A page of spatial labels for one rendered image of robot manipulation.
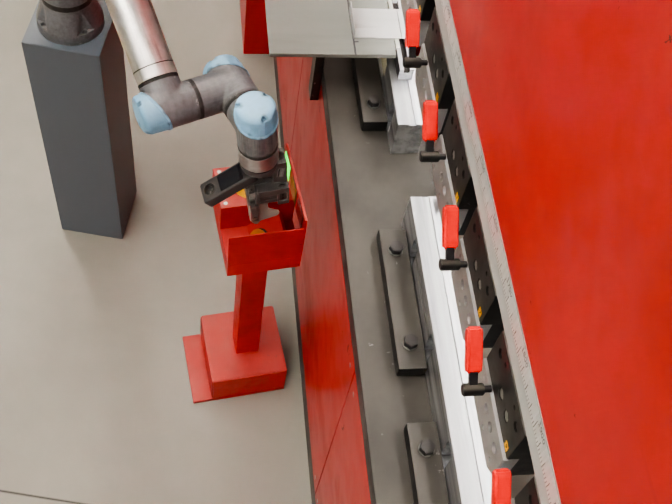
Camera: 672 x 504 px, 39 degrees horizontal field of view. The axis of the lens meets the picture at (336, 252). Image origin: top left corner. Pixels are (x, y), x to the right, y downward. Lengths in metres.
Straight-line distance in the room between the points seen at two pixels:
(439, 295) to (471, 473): 0.33
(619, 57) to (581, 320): 0.28
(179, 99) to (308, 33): 0.42
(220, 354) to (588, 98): 1.71
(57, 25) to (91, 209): 0.69
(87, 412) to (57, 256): 0.50
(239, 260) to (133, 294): 0.83
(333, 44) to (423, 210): 0.42
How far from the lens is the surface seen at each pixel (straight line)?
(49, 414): 2.67
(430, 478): 1.66
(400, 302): 1.79
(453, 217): 1.41
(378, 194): 1.95
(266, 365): 2.57
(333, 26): 2.06
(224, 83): 1.75
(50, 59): 2.35
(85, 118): 2.48
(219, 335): 2.60
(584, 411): 1.07
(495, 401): 1.34
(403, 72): 2.01
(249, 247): 1.98
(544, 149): 1.15
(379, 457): 1.69
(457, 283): 1.48
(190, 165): 3.05
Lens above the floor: 2.44
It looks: 57 degrees down
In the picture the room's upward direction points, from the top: 13 degrees clockwise
